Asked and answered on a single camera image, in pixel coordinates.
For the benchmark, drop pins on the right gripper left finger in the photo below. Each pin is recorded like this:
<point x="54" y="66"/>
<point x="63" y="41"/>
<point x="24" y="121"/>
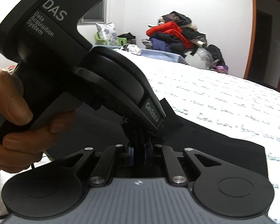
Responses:
<point x="130" y="154"/>

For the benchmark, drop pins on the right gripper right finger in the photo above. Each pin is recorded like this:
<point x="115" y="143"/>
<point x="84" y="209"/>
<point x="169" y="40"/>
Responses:
<point x="147" y="153"/>

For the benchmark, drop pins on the black pants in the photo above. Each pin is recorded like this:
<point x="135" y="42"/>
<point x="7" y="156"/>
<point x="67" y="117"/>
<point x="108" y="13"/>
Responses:
<point x="101" y="128"/>

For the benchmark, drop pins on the floral pillow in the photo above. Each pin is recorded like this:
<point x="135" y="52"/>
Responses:
<point x="106" y="30"/>

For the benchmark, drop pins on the white bedspread with blue script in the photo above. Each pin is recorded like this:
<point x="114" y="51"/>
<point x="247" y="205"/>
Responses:
<point x="175" y="187"/>

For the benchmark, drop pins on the green plastic basket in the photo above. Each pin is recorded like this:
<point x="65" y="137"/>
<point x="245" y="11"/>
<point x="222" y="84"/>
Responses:
<point x="110" y="42"/>

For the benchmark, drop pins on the clear plastic bag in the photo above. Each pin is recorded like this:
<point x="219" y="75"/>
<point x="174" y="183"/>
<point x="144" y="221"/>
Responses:
<point x="202" y="59"/>

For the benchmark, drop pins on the pile of clothes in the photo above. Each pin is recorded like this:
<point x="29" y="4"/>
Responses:
<point x="176" y="33"/>

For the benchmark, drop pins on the window with metal frame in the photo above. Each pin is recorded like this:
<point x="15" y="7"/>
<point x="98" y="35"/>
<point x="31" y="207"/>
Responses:
<point x="95" y="15"/>

